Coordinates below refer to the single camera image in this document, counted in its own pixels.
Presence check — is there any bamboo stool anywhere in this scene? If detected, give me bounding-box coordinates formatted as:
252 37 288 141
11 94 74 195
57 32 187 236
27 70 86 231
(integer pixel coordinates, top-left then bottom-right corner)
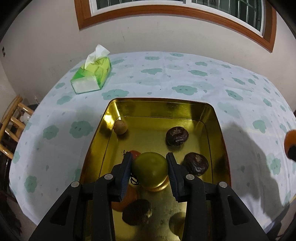
1 95 34 160

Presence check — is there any gold rectangular metal tin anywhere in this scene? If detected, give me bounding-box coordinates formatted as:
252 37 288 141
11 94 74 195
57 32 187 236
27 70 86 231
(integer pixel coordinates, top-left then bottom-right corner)
80 98 231 240

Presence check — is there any green tomato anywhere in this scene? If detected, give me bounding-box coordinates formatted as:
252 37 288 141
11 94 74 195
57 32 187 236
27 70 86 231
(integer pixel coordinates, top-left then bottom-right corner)
132 152 168 188
169 212 186 240

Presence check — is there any small orange with stem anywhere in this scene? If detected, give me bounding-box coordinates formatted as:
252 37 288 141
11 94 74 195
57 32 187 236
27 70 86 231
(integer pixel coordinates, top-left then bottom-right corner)
284 130 296 156

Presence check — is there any green tissue pack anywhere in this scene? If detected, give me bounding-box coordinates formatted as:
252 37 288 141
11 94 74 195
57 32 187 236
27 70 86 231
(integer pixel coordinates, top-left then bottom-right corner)
70 45 111 94

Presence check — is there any wooden-framed barred window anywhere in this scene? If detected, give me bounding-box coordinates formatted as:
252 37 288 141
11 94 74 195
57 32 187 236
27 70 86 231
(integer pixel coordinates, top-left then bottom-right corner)
74 1 276 53

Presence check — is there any small brown kiwi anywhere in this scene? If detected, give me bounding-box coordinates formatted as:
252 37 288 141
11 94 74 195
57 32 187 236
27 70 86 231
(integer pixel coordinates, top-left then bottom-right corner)
113 120 128 135

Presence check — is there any cloud-patterned tablecloth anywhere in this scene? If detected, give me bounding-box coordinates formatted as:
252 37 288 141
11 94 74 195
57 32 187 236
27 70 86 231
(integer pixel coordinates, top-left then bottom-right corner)
10 52 295 232

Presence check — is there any red tomato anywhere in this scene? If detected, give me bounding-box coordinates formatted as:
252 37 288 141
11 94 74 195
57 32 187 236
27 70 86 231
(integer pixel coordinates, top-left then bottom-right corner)
129 150 141 160

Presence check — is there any large orange mandarin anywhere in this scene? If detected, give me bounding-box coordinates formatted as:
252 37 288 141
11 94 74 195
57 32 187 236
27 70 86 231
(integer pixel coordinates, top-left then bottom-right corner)
111 185 139 212

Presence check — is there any dark passion fruit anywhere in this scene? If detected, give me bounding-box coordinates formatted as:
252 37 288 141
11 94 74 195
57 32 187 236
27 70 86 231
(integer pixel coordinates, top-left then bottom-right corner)
182 152 209 176
166 126 189 146
122 199 152 226

